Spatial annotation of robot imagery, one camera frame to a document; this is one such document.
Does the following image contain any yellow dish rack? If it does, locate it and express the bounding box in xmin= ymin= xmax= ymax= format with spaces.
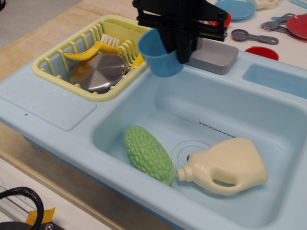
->
xmin=32 ymin=15 xmax=149 ymax=102

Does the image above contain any yellow tape piece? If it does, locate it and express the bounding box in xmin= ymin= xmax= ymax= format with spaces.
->
xmin=25 ymin=207 xmax=56 ymax=226

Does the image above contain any grey plastic fork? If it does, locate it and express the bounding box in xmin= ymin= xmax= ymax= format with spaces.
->
xmin=260 ymin=21 xmax=287 ymax=34

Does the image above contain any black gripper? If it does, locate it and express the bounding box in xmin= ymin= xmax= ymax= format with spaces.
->
xmin=132 ymin=0 xmax=227 ymax=64

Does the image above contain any black cable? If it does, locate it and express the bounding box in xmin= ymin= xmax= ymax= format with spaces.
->
xmin=0 ymin=186 xmax=45 ymax=230

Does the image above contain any red plastic bowl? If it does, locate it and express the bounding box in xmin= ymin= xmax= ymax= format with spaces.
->
xmin=245 ymin=46 xmax=279 ymax=61

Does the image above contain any red plastic plate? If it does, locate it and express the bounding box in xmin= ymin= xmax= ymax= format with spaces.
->
xmin=286 ymin=14 xmax=307 ymax=39

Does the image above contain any green bitter melon toy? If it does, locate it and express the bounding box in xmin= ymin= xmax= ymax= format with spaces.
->
xmin=124 ymin=126 xmax=173 ymax=185

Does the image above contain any yellow plastic utensil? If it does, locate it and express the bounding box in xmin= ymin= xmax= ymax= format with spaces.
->
xmin=130 ymin=54 xmax=144 ymax=70

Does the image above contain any grey plastic spoon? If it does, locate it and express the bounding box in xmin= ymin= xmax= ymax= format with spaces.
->
xmin=231 ymin=29 xmax=279 ymax=45

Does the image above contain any grey toy faucet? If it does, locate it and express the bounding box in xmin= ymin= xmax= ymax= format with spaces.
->
xmin=186 ymin=37 xmax=239 ymax=75

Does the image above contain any cream plastic container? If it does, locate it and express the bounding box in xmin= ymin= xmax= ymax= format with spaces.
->
xmin=251 ymin=0 xmax=279 ymax=10

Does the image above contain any blue plastic cup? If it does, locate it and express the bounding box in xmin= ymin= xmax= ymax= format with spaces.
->
xmin=137 ymin=29 xmax=184 ymax=78

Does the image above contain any light blue toy sink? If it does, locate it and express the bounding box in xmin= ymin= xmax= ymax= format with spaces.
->
xmin=0 ymin=14 xmax=307 ymax=230

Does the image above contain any red plastic cup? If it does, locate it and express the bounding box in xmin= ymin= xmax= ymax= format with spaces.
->
xmin=207 ymin=13 xmax=232 ymax=28

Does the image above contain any yellow dish brush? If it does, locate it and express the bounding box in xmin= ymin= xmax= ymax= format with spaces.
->
xmin=64 ymin=34 xmax=120 ymax=61

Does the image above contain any blue plastic plate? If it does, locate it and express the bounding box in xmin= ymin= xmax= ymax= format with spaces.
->
xmin=214 ymin=0 xmax=256 ymax=21

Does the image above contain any cream plastic jug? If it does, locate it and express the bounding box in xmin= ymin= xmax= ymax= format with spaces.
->
xmin=177 ymin=138 xmax=268 ymax=195

